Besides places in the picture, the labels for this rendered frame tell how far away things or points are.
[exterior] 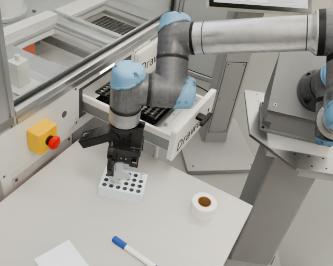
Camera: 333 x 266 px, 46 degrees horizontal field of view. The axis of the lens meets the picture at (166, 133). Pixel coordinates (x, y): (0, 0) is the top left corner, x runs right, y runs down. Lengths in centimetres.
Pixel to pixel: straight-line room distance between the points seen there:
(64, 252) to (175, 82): 46
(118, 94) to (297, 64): 78
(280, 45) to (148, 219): 56
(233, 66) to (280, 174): 84
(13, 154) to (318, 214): 175
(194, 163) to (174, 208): 123
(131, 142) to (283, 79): 67
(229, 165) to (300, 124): 100
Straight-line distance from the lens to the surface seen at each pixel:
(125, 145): 98
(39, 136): 108
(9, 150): 108
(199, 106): 120
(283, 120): 144
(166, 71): 88
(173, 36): 90
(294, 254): 214
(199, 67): 315
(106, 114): 122
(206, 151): 242
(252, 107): 158
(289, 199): 166
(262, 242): 187
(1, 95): 98
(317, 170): 140
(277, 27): 87
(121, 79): 85
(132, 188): 109
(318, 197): 248
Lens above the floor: 160
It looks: 39 degrees down
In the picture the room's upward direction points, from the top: 10 degrees clockwise
